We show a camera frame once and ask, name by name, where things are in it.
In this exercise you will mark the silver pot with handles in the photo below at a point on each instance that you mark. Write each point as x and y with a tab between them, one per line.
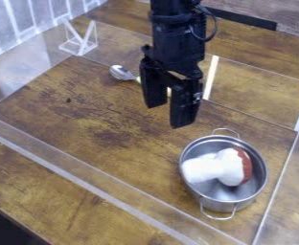
220	201

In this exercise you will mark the clear acrylic barrier panel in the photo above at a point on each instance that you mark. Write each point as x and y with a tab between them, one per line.
148	208

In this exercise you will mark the clear acrylic triangular stand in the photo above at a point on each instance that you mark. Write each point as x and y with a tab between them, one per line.
78	45

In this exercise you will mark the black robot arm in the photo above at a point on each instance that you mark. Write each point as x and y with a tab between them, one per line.
177	24

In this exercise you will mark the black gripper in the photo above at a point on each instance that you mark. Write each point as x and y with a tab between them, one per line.
169	66

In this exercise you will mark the black strip on table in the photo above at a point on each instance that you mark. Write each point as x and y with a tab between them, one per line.
244	19

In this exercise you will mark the spoon with yellow-green handle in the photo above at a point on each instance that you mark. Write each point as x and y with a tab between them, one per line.
122	74

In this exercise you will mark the white red plush mushroom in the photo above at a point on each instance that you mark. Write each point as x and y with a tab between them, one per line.
229	166

